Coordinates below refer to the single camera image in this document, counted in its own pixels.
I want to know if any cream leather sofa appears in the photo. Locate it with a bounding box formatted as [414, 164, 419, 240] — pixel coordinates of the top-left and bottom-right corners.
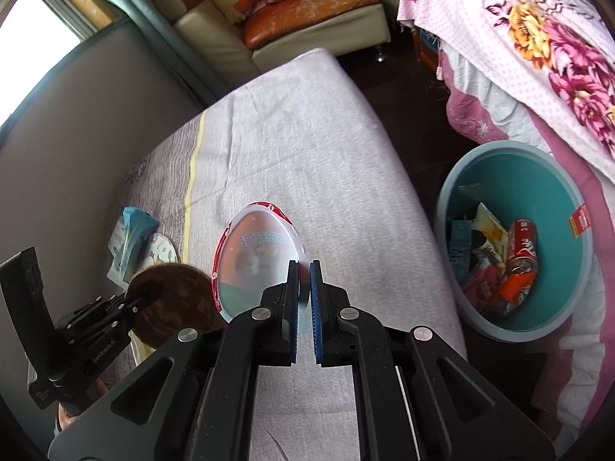
[151, 0, 390, 88]

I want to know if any person's left hand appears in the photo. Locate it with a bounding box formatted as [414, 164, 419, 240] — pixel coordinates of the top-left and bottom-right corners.
[54, 378, 107, 436]

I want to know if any orange leather seat cushion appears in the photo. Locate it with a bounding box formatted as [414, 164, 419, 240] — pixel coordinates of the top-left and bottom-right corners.
[243, 0, 382, 50]

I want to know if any teal plastic trash bin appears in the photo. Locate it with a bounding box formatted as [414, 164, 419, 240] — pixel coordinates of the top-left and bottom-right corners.
[434, 141, 593, 343]

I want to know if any red sticker on bin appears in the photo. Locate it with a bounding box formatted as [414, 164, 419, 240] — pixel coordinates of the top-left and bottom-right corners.
[569, 203, 591, 238]

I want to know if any brown instant noodle bowl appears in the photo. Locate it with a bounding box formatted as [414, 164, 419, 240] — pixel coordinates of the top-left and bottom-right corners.
[132, 263, 227, 348]

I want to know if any lilac covered mattress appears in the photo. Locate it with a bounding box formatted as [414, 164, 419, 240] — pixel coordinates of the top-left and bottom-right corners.
[106, 47, 468, 461]

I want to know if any white wet wipes pack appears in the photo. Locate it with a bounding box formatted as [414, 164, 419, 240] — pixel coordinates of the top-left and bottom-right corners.
[107, 217, 126, 258]

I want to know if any white round lid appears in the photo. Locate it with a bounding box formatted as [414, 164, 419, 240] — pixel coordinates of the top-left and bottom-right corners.
[139, 232, 178, 270]

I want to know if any white and mauve bedsheet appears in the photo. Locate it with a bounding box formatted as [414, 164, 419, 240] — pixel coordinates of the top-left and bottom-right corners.
[438, 43, 614, 453]

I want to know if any red soda can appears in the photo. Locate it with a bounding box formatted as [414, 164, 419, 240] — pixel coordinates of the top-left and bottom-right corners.
[505, 219, 538, 274]

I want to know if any light blue snack wrapper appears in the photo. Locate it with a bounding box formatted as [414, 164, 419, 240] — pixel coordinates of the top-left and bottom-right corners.
[107, 206, 158, 287]

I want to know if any pink floral blanket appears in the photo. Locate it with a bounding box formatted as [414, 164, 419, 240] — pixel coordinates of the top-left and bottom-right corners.
[397, 0, 614, 178]

